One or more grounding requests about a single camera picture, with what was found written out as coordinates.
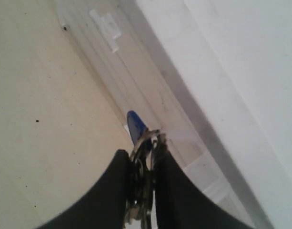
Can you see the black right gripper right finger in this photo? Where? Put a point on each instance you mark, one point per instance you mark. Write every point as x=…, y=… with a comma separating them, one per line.
x=180, y=204

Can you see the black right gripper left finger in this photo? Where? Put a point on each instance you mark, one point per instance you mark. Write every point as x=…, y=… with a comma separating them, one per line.
x=103, y=206

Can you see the keys with blue fob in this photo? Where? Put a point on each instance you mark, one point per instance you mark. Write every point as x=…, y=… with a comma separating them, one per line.
x=148, y=144

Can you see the white translucent drawer cabinet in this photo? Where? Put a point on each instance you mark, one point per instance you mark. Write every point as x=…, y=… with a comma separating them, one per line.
x=228, y=65

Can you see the bottom wide translucent drawer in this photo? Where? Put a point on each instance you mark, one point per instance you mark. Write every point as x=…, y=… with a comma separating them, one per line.
x=113, y=48

